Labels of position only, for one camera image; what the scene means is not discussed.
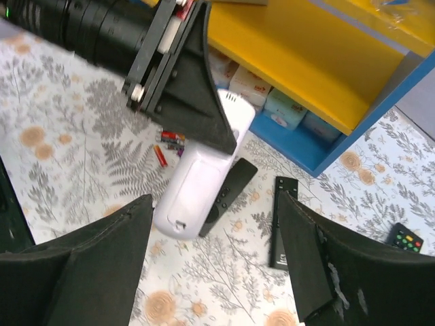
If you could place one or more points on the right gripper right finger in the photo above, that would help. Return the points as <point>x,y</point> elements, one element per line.
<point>340,277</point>

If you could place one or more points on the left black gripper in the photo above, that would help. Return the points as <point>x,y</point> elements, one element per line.
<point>170,78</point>

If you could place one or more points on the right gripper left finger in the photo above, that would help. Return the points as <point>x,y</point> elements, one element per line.
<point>86,277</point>

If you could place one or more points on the large black remote control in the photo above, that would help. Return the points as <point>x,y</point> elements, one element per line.
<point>401,237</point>

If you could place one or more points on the pile of small batteries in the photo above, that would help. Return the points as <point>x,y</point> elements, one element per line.
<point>174,141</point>

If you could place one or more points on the slim black remote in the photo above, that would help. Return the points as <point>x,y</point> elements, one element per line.
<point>277,257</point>

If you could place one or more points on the short black remote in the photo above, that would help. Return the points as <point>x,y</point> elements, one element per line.
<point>235,182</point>

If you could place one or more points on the red battery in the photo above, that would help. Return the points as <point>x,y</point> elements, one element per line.
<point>160,156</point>

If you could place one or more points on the white soap boxes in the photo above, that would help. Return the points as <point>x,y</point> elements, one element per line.
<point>274,104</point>

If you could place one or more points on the blue pink yellow shelf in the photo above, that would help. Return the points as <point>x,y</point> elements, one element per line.
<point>348,62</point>

